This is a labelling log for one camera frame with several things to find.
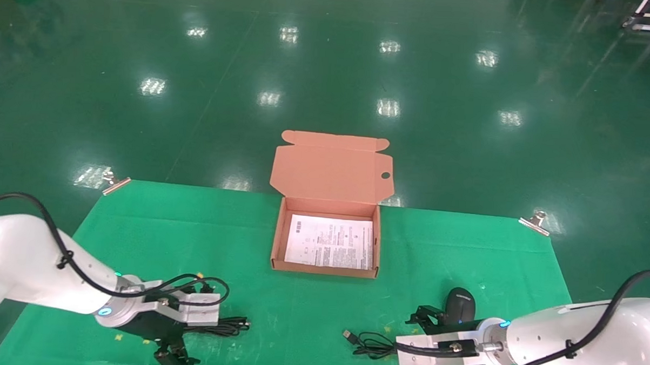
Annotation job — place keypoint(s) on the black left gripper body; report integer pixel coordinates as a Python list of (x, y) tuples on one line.
[(160, 331)]

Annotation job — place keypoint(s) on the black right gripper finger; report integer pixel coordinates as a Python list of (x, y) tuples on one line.
[(427, 320)]

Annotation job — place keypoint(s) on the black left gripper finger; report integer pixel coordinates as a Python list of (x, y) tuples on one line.
[(175, 356)]

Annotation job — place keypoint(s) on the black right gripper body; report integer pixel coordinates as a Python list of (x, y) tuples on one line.
[(460, 329)]

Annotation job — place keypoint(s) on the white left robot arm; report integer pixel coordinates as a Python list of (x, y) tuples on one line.
[(25, 264)]

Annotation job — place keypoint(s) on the open brown cardboard box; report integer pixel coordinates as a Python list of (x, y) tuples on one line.
[(331, 172)]

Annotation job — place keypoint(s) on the green table cloth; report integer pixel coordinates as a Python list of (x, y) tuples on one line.
[(247, 244)]

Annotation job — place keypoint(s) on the white printed instruction sheet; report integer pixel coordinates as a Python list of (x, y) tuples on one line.
[(328, 242)]

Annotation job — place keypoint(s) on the metal binder clip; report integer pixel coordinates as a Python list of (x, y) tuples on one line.
[(116, 186), (534, 225)]

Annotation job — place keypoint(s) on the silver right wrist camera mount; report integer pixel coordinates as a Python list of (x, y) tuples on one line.
[(411, 358)]

